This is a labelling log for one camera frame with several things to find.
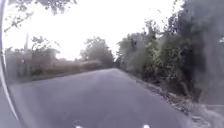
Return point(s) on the round green tree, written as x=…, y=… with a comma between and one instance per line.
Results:
x=98, y=50

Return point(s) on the grey asphalt road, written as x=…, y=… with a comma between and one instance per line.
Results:
x=100, y=96

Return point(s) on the green hedge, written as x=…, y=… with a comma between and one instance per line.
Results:
x=60, y=68

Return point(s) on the row of trees and bushes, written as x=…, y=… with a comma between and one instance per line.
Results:
x=166, y=56

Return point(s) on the robot's own part right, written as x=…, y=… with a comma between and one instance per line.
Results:
x=146, y=126

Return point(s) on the robot's own part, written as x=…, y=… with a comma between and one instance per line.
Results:
x=78, y=126
x=146, y=126

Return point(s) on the robot's own part left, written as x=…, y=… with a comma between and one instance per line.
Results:
x=78, y=126

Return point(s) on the leaf-strewn roadside verge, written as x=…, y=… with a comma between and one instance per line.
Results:
x=180, y=102

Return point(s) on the overhanging tree branches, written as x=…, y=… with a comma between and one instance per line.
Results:
x=53, y=4

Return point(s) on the pole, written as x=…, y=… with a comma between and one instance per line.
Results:
x=26, y=43

